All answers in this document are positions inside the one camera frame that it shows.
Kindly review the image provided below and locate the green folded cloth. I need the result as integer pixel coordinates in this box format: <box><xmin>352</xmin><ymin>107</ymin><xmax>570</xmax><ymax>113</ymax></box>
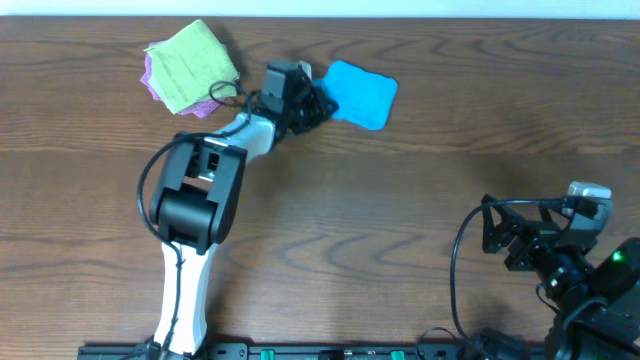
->
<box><xmin>144</xmin><ymin>19</ymin><xmax>241</xmax><ymax>116</ymax></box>

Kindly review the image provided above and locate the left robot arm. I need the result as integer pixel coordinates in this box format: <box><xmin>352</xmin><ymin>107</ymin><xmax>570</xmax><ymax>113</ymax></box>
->
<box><xmin>133</xmin><ymin>60</ymin><xmax>338</xmax><ymax>359</ymax></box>

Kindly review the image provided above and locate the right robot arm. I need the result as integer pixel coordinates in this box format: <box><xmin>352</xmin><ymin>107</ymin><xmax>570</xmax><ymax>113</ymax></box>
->
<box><xmin>481</xmin><ymin>195</ymin><xmax>639</xmax><ymax>359</ymax></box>

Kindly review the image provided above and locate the purple folded cloth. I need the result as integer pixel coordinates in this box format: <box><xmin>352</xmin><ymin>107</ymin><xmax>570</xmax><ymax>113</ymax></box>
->
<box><xmin>139</xmin><ymin>41</ymin><xmax>227</xmax><ymax>120</ymax></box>

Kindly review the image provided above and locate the blue microfiber cloth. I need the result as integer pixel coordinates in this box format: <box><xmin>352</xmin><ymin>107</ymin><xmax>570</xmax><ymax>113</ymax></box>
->
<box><xmin>313</xmin><ymin>61</ymin><xmax>398</xmax><ymax>131</ymax></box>

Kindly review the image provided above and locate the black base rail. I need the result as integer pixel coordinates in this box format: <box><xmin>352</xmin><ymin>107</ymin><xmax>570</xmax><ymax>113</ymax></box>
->
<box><xmin>76</xmin><ymin>341</ymin><xmax>546</xmax><ymax>360</ymax></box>

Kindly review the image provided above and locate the right black cable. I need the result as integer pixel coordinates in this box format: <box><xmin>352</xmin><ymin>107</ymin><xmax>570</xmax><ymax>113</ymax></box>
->
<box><xmin>414</xmin><ymin>197</ymin><xmax>601</xmax><ymax>360</ymax></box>

